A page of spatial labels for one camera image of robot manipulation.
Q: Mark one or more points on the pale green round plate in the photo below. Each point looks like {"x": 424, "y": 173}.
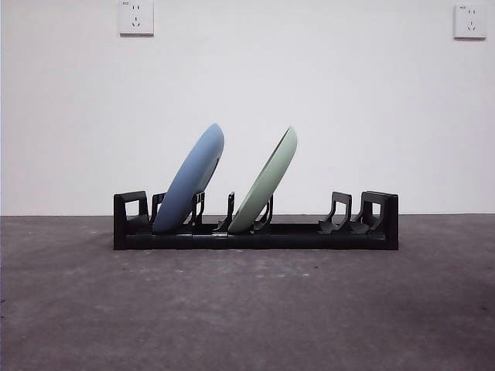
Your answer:
{"x": 267, "y": 181}

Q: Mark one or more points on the blue round plate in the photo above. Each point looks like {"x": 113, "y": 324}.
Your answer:
{"x": 189, "y": 181}

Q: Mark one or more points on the black plastic plate rack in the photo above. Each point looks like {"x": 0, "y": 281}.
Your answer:
{"x": 388, "y": 220}

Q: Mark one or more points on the white wall socket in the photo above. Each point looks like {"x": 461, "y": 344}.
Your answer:
{"x": 470, "y": 23}
{"x": 136, "y": 19}

